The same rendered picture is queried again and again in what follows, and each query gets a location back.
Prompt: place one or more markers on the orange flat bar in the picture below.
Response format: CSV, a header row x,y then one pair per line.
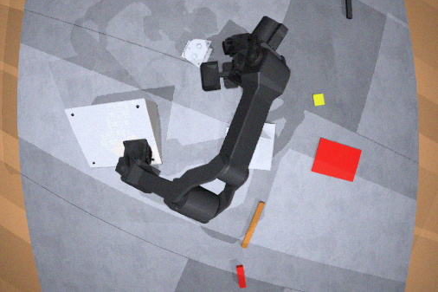
x,y
252,225

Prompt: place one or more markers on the red rectangular bar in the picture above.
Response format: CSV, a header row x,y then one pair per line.
x,y
241,275

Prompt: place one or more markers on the dark grey narrow bar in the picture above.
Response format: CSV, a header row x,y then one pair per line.
x,y
348,9

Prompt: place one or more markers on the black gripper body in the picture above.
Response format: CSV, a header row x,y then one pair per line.
x,y
210,76

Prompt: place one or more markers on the red flat rectangular plate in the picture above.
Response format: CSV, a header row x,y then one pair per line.
x,y
336,160

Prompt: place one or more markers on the yellow flat square plate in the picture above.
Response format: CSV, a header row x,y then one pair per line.
x,y
318,99

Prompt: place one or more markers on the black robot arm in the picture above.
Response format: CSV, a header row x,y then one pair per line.
x,y
263,75

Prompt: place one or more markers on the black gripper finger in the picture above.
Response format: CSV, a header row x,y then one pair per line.
x,y
225,64

